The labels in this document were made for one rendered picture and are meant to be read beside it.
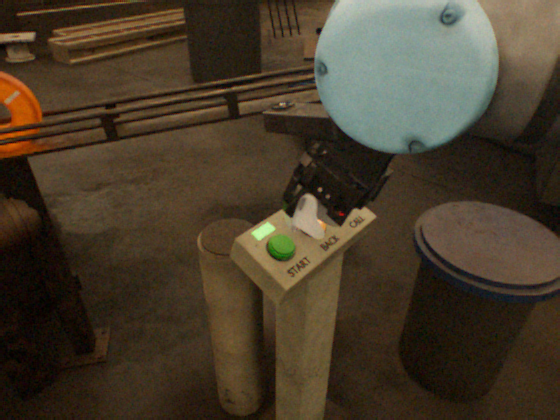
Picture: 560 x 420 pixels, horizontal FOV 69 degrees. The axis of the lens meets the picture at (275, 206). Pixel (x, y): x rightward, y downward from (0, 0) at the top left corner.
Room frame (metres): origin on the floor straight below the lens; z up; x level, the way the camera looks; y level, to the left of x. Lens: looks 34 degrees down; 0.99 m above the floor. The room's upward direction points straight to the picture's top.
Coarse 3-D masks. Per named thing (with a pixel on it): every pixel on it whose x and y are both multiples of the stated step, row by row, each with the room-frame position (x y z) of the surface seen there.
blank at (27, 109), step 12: (0, 72) 0.76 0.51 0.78; (0, 84) 0.73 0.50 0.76; (12, 84) 0.74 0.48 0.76; (0, 96) 0.73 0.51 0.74; (12, 96) 0.73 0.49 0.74; (24, 96) 0.74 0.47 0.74; (12, 108) 0.73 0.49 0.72; (24, 108) 0.74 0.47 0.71; (36, 108) 0.75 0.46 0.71; (12, 120) 0.73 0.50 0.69; (24, 120) 0.74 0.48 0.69; (36, 120) 0.74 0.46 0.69; (24, 132) 0.73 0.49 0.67; (36, 132) 0.74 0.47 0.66; (12, 144) 0.73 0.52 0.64; (24, 144) 0.73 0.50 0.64
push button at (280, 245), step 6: (276, 234) 0.48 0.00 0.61; (282, 234) 0.48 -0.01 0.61; (270, 240) 0.47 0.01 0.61; (276, 240) 0.47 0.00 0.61; (282, 240) 0.47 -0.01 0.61; (288, 240) 0.47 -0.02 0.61; (270, 246) 0.46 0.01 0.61; (276, 246) 0.45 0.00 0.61; (282, 246) 0.46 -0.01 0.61; (288, 246) 0.46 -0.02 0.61; (294, 246) 0.46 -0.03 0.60; (270, 252) 0.45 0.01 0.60; (276, 252) 0.45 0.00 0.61; (282, 252) 0.45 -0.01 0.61; (288, 252) 0.45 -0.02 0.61; (282, 258) 0.44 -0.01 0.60
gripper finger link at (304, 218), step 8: (304, 200) 0.41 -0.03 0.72; (312, 200) 0.40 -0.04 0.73; (296, 208) 0.41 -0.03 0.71; (304, 208) 0.41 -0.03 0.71; (312, 208) 0.40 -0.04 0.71; (288, 216) 0.42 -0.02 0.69; (296, 216) 0.42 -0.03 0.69; (304, 216) 0.41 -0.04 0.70; (312, 216) 0.40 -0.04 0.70; (288, 224) 0.43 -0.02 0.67; (296, 224) 0.42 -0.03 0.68; (304, 224) 0.41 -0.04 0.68; (312, 224) 0.40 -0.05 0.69; (312, 232) 0.40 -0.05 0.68; (320, 232) 0.39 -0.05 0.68
